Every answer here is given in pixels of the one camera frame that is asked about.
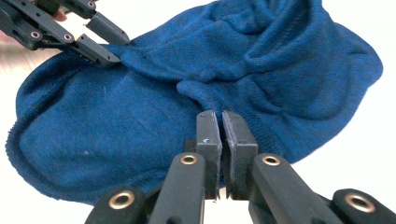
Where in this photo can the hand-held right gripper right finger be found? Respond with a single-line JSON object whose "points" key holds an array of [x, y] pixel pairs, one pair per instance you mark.
{"points": [[239, 155]]}

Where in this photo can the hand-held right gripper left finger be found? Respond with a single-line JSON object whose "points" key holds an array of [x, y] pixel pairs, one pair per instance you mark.
{"points": [[209, 149]]}

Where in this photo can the blue knitted cloth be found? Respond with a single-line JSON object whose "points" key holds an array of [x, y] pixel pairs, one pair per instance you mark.
{"points": [[124, 124]]}

